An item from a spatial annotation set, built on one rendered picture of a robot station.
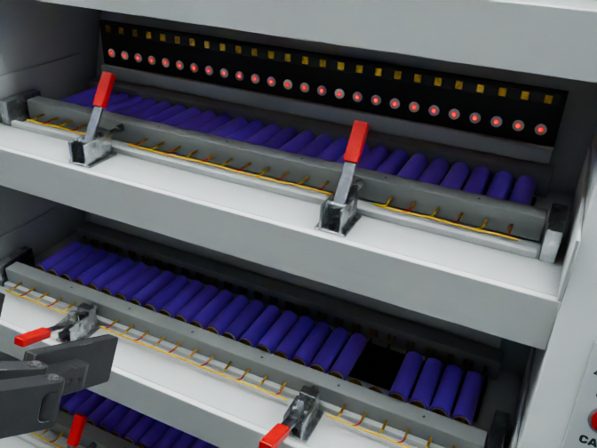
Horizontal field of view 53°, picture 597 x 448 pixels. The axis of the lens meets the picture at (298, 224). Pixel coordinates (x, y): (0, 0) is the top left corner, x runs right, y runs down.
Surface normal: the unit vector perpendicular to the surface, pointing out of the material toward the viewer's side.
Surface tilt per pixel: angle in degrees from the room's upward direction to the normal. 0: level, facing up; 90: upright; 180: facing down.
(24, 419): 87
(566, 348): 90
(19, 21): 90
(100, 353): 90
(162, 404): 107
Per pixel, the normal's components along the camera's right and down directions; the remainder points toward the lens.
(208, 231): -0.43, 0.43
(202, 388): 0.04, -0.87
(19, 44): 0.90, 0.24
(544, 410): -0.40, 0.16
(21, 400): 0.79, 0.22
